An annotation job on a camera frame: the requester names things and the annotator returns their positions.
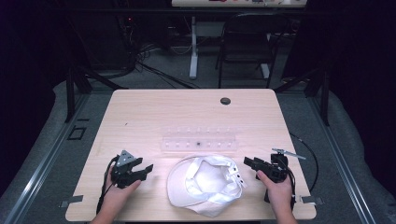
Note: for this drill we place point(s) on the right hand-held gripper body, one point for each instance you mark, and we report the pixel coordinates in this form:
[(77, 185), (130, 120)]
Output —
[(275, 171)]

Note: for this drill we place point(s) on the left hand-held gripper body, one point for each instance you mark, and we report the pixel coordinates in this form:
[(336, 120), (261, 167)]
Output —
[(124, 175)]

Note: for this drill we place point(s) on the white cap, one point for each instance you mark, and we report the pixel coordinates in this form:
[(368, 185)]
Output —
[(204, 186)]

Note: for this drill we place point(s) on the person's left hand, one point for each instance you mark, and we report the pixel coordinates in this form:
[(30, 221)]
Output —
[(120, 194)]

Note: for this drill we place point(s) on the person's right hand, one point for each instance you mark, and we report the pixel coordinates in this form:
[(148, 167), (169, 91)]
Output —
[(278, 194)]

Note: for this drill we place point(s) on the grey tape strip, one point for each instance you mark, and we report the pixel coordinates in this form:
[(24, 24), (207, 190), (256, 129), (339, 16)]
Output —
[(311, 199), (72, 200)]

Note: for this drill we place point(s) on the clear acrylic rack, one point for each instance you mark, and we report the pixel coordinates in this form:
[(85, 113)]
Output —
[(199, 140)]

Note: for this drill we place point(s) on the black table grommet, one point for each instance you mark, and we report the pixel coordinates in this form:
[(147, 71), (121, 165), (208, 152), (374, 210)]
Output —
[(225, 100)]

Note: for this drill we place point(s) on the black metal stand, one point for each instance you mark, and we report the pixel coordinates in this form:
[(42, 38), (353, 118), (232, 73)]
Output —
[(323, 93), (71, 93)]

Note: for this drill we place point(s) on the black folding chair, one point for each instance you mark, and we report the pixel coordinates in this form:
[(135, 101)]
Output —
[(249, 43)]

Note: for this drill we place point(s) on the white desk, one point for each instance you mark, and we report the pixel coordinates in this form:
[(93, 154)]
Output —
[(193, 46)]

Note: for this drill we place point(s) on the aluminium floor rail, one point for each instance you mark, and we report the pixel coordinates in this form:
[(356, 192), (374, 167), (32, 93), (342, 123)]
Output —
[(342, 161), (43, 161)]

